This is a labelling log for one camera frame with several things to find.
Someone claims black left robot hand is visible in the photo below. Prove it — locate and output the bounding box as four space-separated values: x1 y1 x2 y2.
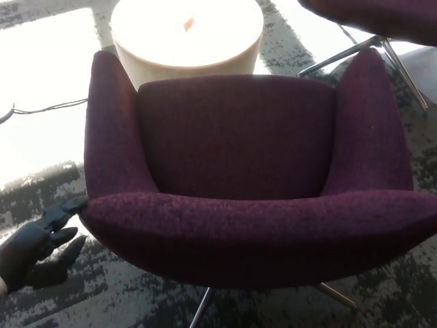
0 196 89 295

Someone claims purple upholstered swivel armchair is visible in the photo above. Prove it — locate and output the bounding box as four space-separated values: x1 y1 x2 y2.
81 47 437 328

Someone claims round beige side table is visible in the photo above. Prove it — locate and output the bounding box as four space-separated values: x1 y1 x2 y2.
109 0 264 92

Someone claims purple chair with chrome legs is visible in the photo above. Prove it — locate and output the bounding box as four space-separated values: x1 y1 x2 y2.
297 0 437 110

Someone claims thin black floor cable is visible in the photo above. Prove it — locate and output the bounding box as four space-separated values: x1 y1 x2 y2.
12 97 89 115

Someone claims thin dark cable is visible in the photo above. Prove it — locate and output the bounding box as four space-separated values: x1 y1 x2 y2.
336 23 358 45

